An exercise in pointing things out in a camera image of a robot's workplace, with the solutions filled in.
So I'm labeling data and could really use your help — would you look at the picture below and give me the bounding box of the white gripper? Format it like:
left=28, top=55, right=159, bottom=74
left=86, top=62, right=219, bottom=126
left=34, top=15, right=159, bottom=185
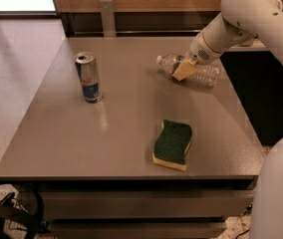
left=172, top=32, right=222, bottom=81

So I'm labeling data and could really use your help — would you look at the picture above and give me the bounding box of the clear plastic water bottle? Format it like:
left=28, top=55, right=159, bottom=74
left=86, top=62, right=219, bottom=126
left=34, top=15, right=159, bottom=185
left=156, top=54, right=221, bottom=88

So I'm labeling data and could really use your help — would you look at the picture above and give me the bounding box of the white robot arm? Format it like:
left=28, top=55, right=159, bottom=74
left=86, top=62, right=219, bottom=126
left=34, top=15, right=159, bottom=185
left=187, top=0, right=283, bottom=239

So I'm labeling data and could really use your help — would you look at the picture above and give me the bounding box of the green yellow sponge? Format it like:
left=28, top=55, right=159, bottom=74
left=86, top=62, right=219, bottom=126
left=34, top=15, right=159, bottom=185
left=152, top=119, right=192, bottom=171

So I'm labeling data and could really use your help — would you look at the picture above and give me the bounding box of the silver blue energy drink can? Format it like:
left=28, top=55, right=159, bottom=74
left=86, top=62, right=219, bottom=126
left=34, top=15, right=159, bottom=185
left=75, top=52, right=103, bottom=104

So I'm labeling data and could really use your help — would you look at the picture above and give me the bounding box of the upper grey drawer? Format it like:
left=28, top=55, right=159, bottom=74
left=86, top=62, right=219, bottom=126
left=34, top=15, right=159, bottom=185
left=42, top=190, right=254, bottom=219

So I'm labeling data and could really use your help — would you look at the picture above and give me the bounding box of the grey drawer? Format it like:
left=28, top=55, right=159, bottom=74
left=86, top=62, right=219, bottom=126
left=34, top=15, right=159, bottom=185
left=50, top=222, right=226, bottom=239
left=42, top=190, right=254, bottom=219

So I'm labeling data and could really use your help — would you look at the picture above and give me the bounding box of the lower grey drawer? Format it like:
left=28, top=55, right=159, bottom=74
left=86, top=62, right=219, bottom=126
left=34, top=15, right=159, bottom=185
left=50, top=222, right=226, bottom=239

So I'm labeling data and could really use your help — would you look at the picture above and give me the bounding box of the left metal wall bracket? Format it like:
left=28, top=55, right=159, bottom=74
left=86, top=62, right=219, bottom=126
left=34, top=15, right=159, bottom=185
left=100, top=0, right=117, bottom=37

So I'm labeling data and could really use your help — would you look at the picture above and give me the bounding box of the black power cable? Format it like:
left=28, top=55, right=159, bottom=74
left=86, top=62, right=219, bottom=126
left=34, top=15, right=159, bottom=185
left=234, top=228, right=251, bottom=239

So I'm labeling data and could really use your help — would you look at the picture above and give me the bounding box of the black cable bundle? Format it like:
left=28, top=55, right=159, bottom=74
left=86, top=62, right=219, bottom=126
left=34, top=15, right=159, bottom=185
left=0, top=159, right=46, bottom=239

